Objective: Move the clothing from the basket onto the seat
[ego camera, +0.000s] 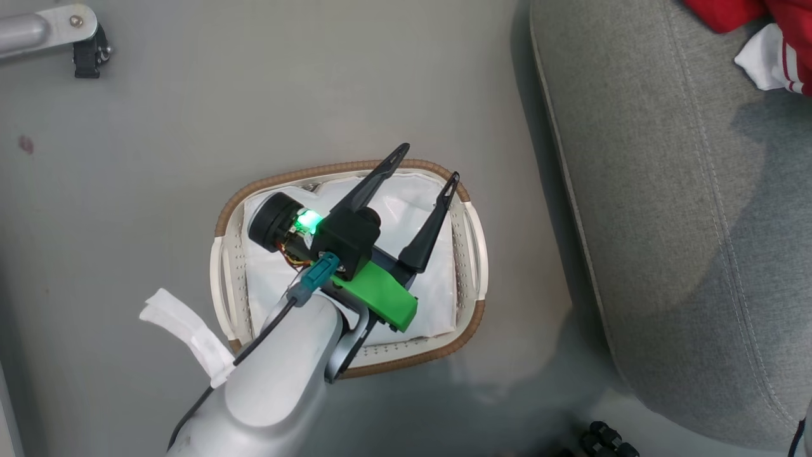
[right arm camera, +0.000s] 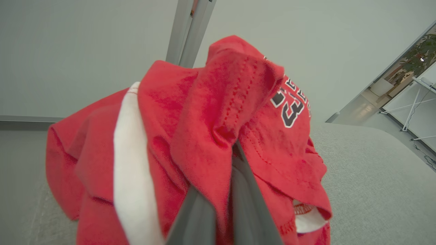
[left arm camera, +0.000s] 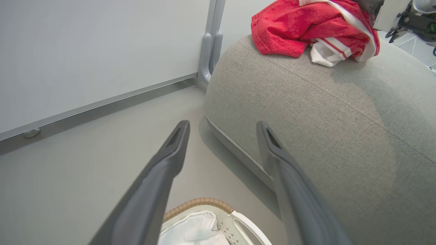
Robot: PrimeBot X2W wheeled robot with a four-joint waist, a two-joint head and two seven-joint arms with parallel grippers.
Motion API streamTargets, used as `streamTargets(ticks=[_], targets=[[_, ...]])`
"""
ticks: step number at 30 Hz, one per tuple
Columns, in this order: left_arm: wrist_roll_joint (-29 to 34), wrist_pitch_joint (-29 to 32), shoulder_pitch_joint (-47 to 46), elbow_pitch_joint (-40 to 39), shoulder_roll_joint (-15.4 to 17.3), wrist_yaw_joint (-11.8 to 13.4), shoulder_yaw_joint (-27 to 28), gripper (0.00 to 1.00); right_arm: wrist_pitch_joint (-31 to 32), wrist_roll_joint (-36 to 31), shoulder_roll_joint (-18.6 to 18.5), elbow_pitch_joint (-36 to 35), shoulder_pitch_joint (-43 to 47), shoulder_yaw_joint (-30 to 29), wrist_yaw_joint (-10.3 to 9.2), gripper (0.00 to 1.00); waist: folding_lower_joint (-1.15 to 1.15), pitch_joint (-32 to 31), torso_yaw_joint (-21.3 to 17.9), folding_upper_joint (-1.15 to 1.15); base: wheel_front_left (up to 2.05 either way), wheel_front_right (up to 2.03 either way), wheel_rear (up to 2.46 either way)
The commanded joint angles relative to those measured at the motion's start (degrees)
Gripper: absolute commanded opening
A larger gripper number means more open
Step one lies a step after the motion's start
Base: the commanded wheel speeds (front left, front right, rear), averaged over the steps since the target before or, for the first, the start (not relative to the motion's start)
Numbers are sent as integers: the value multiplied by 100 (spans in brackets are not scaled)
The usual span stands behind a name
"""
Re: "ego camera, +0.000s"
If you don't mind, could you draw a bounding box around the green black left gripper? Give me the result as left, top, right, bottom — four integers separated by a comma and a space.
329, 143, 461, 333

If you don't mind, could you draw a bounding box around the red and white clothing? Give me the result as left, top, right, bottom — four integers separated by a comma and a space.
682, 0, 812, 97

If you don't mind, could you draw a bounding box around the white basket liner cloth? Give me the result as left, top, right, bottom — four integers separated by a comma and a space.
244, 174, 459, 347

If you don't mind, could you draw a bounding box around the grey fabric sofa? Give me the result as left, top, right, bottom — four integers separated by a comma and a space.
529, 0, 812, 453

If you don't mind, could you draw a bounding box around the silver metal furniture leg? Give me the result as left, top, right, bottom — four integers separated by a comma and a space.
0, 4, 100, 62

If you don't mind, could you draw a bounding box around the black round connector cluster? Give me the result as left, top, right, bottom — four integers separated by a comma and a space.
580, 420, 642, 457

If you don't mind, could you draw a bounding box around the white basket with brown rim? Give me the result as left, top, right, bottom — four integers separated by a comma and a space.
209, 159, 490, 380

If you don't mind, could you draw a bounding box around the black caster wheel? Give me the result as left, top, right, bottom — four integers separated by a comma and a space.
72, 24, 112, 79

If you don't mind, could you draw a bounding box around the white tape strip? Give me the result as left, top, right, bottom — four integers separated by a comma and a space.
139, 288, 237, 390

